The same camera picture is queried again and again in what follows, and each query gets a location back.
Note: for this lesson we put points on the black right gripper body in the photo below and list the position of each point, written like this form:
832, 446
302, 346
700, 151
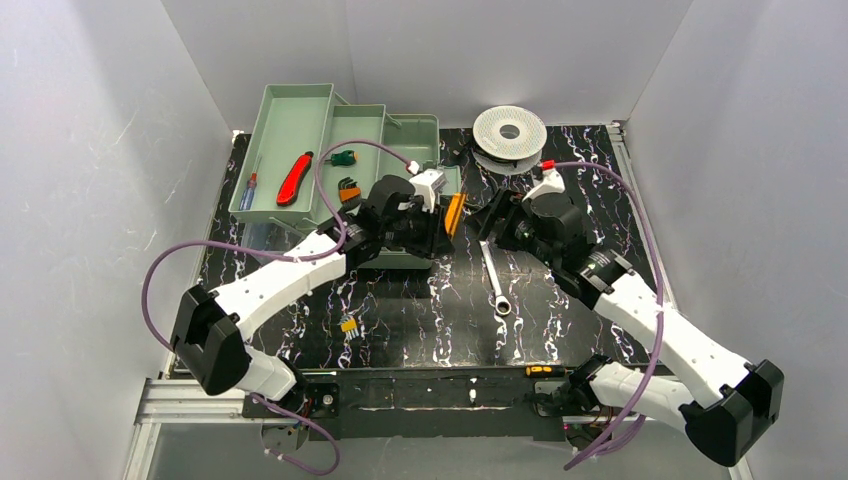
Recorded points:
506, 216

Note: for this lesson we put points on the blue handled screwdriver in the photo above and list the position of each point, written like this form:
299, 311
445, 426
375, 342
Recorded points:
249, 192

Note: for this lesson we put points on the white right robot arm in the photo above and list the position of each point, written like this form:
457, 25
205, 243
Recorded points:
723, 402

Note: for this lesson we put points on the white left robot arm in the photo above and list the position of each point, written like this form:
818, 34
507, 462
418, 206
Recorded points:
213, 327

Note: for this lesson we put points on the silver combination wrench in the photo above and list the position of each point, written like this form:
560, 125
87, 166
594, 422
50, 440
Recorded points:
502, 305

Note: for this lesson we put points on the green handled screwdriver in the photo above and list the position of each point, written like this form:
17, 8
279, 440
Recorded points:
343, 158

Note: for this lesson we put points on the yellow hex key set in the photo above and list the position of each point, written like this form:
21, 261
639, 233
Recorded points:
349, 326

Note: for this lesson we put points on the red black utility knife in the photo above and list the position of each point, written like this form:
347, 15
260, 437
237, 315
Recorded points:
289, 189

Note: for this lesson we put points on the black marbled table mat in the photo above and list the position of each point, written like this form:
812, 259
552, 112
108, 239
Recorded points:
442, 315

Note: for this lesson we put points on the yellow black screwdriver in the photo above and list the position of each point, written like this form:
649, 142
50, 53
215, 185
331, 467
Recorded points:
545, 371

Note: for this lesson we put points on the orange black hex key holder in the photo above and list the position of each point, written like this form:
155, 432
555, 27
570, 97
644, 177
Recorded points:
348, 190

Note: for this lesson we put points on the white filament spool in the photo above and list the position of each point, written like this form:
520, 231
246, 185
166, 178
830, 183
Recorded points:
508, 140

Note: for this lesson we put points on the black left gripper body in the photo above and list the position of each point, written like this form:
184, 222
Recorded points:
436, 229

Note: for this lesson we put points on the green plastic tool box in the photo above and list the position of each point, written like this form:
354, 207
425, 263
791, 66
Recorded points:
313, 117

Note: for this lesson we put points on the orange utility knife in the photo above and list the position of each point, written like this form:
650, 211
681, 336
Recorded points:
454, 213

